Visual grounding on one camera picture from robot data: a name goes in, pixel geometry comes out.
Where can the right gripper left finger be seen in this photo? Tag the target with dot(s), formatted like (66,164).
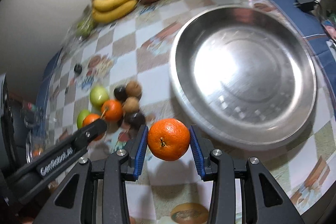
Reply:
(122,166)

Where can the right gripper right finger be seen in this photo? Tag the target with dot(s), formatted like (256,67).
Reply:
(216,166)

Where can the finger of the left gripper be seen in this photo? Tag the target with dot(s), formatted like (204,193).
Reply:
(32,178)

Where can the orange mandarin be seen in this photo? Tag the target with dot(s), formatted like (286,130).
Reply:
(168,139)
(88,120)
(112,110)

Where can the brown longan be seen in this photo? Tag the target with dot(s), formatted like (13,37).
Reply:
(131,105)
(133,89)

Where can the green mango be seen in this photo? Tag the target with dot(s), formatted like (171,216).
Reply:
(81,116)
(98,96)

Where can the clear plastic water bottle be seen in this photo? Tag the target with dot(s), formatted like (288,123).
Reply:
(34,119)

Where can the steel round tray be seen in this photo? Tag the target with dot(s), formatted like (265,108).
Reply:
(243,77)

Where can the lone dark plum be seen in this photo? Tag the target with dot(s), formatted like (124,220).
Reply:
(78,69)

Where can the clear tray of green fruit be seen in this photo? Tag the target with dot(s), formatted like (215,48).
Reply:
(79,32)

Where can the yellow banana bottom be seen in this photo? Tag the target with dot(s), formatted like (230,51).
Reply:
(115,14)

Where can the black charger block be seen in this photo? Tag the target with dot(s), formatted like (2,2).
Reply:
(305,5)

